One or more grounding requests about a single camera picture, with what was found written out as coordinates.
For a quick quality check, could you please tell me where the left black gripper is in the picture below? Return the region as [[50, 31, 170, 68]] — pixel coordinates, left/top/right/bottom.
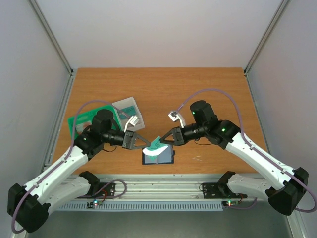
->
[[103, 129, 151, 150]]

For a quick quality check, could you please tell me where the dark blue card holder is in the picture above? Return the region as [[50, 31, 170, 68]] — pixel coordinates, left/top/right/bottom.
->
[[142, 145, 175, 165]]

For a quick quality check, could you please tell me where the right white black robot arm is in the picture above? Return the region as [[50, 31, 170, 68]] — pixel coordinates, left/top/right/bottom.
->
[[160, 100, 309, 216]]

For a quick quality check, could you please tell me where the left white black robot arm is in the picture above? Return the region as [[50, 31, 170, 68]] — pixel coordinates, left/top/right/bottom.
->
[[7, 109, 150, 234]]

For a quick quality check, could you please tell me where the teal card in white tray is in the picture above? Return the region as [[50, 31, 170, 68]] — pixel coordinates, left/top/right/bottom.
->
[[120, 106, 137, 119]]

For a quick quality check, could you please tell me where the red white card in tray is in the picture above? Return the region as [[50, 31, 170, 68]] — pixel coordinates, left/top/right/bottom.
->
[[75, 120, 91, 134]]

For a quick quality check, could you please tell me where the white plastic tray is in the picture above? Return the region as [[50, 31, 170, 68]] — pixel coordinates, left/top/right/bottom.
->
[[113, 97, 145, 131]]

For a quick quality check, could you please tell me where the green plastic tray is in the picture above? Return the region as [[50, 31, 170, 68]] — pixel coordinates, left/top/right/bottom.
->
[[67, 106, 121, 139]]

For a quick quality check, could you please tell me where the left small circuit board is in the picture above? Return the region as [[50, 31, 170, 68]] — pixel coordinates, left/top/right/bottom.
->
[[86, 200, 103, 209]]

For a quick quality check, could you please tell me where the small circuit board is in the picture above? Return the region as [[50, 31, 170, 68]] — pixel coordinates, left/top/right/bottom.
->
[[86, 200, 103, 209], [222, 200, 241, 207]]

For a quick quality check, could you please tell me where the right small circuit board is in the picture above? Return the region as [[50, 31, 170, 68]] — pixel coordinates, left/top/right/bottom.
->
[[222, 200, 241, 207]]

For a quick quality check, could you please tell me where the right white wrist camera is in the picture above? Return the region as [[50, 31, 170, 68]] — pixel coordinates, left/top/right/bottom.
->
[[168, 111, 186, 128]]

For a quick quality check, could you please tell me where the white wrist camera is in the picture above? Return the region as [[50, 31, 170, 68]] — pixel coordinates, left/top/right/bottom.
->
[[168, 111, 186, 128], [123, 116, 140, 132]]

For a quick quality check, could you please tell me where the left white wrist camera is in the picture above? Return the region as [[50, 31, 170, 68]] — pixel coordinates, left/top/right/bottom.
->
[[123, 116, 140, 132]]

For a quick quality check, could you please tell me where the aluminium front rail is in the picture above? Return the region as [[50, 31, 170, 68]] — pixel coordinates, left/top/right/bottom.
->
[[23, 173, 295, 201]]

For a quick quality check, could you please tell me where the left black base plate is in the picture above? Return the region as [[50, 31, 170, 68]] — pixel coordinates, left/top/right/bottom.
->
[[82, 182, 115, 199]]

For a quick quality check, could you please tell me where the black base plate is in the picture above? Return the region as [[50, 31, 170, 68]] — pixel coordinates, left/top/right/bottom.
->
[[199, 182, 248, 199], [82, 182, 115, 199]]

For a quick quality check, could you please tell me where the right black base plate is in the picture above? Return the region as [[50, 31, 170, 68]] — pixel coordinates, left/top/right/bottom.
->
[[199, 182, 248, 199]]

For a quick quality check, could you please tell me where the grey slotted cable duct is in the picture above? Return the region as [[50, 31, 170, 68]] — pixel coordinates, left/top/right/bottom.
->
[[58, 201, 223, 212]]

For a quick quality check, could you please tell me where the left aluminium frame post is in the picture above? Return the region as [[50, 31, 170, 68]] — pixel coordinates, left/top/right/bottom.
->
[[27, 0, 75, 75]]

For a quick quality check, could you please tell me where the aluminium frame post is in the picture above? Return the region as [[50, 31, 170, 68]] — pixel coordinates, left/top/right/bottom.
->
[[243, 0, 291, 75], [27, 0, 75, 75]]

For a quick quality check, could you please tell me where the right aluminium frame post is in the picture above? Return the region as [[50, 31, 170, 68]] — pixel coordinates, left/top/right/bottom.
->
[[243, 0, 291, 75]]

